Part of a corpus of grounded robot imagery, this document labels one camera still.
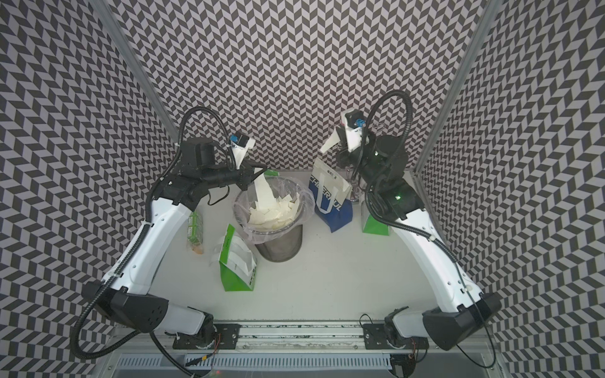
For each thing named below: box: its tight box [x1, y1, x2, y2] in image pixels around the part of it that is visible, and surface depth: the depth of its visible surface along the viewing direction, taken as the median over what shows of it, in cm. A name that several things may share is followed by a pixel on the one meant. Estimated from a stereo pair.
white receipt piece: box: [319, 128, 341, 154], surface depth 66 cm
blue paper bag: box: [308, 157, 354, 234], surface depth 87 cm
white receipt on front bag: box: [226, 236, 257, 277], surface depth 72 cm
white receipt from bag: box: [253, 173, 277, 215], surface depth 68 cm
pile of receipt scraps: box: [248, 192, 301, 229], surface depth 84 cm
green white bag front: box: [218, 223, 257, 292], surface depth 72 cm
